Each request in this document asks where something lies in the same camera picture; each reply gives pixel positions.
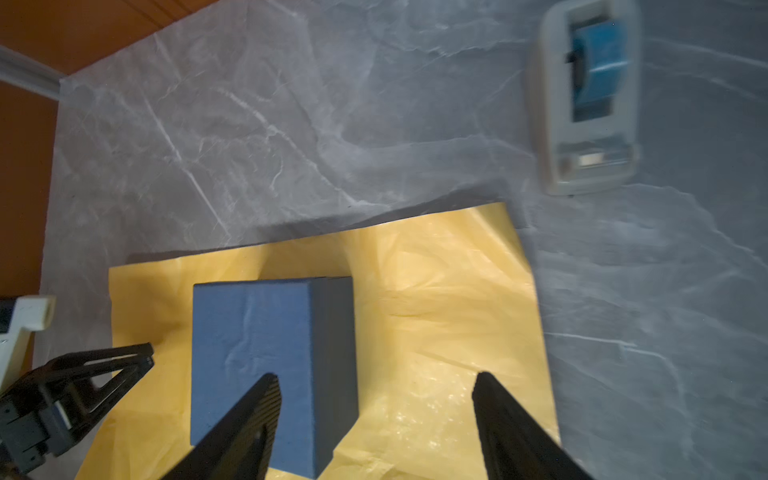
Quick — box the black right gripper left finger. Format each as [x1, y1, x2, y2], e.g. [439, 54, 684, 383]
[163, 373, 282, 480]

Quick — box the dark blue gift box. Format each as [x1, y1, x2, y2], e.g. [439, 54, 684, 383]
[190, 277, 359, 479]

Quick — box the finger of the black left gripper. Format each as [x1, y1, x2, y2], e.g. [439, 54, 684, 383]
[1, 343, 154, 474]

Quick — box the white tape dispenser blue roll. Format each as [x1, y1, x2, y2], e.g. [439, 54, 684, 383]
[525, 1, 642, 196]

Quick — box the yellow wrapping paper sheet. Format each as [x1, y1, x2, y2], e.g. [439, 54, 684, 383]
[78, 203, 560, 479]

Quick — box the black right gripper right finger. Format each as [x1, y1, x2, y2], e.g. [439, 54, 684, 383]
[472, 372, 592, 480]

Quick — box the left aluminium corner post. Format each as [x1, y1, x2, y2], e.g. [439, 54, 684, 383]
[0, 46, 64, 101]

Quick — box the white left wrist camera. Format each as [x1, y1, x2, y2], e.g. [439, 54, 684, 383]
[0, 295, 56, 391]

